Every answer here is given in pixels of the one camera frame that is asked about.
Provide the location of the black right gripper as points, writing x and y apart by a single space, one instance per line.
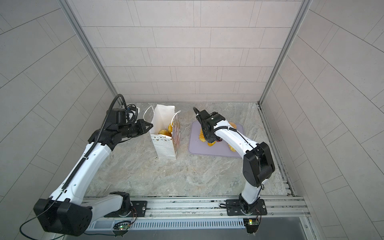
208 138

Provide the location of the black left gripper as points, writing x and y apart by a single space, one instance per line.
141 124

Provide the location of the striped spiral bread roll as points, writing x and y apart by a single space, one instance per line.
201 136

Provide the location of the white cartoon animal paper bag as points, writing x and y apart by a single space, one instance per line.
166 147

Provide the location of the yellow orange cone bread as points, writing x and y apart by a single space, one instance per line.
211 144

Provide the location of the round yellow custard bun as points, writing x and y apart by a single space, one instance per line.
170 129

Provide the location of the lavender plastic tray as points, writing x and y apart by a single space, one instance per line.
197 147

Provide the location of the long toasted crust bread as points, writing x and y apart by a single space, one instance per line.
232 149

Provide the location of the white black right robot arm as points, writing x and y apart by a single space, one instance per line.
258 164

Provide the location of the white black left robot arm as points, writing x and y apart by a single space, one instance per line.
64 212

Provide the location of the sesame oval bread bun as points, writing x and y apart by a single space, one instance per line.
233 125

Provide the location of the left green circuit board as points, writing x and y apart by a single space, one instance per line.
122 226

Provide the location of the green circuit board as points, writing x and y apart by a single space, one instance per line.
122 226
251 225

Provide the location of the right green circuit board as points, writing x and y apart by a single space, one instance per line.
251 225

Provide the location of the aluminium left corner profile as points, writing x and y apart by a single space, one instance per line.
69 13

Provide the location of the aluminium corner profile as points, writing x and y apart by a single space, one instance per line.
304 7
69 13

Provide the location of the aluminium right corner profile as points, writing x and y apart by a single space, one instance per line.
304 7

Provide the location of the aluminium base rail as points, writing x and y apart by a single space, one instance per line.
198 213

